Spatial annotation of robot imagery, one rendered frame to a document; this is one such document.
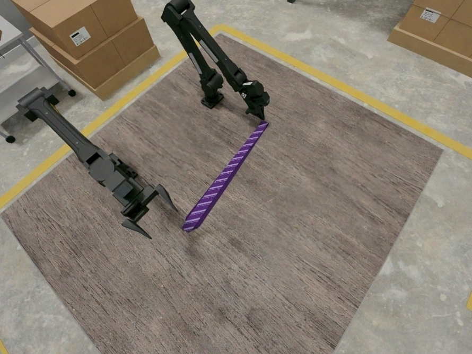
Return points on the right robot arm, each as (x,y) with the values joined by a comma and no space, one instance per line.
(40,103)

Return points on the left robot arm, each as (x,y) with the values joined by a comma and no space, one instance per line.
(188,24)

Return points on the purple striped necktie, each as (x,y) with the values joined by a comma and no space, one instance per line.
(200,211)

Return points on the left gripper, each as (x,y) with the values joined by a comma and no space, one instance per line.
(258,112)

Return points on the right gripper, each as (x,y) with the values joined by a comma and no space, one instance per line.
(136,209)

